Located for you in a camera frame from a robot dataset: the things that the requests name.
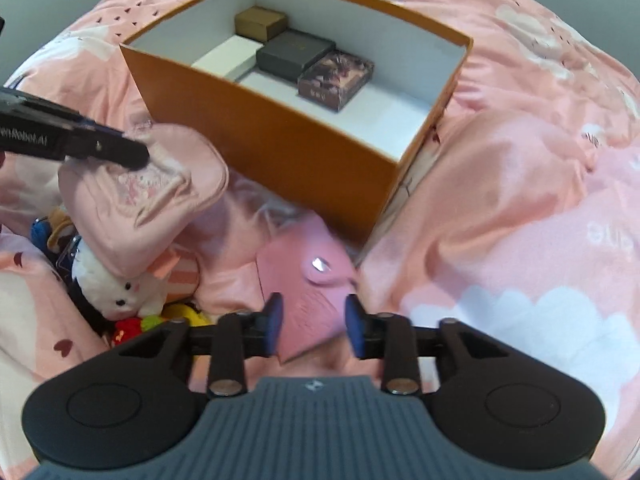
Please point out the white and black plush toy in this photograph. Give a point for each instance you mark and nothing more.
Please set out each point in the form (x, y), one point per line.
(120, 290)

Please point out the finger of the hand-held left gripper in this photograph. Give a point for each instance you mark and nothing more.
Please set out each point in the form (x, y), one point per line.
(102, 129)
(120, 152)

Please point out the yellow knitted piece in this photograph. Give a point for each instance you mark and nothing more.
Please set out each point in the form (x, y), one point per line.
(187, 315)

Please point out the pink printed blanket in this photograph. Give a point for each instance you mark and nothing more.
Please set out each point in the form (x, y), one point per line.
(500, 185)

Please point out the patterned card box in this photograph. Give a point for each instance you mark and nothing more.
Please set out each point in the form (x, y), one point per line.
(335, 80)

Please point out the orange cardboard box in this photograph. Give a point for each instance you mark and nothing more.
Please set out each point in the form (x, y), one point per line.
(300, 160)

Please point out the white rectangular box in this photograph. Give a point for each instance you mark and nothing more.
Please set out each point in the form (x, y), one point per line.
(225, 57)

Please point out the pink wallet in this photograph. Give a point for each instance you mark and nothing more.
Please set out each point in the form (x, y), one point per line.
(310, 300)

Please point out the dark grey gift box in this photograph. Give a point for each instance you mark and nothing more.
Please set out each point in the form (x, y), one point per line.
(292, 52)

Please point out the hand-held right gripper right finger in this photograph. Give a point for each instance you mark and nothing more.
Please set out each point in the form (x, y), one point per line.
(355, 325)

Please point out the brown gift box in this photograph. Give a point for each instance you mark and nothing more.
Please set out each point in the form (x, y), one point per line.
(260, 22)

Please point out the pink mini backpack pouch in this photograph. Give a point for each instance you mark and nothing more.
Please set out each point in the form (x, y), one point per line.
(150, 210)

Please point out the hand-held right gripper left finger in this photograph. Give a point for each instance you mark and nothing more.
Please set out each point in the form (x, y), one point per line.
(275, 322)

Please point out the orange and green knitted toy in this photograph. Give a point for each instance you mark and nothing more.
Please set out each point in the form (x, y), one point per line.
(127, 331)

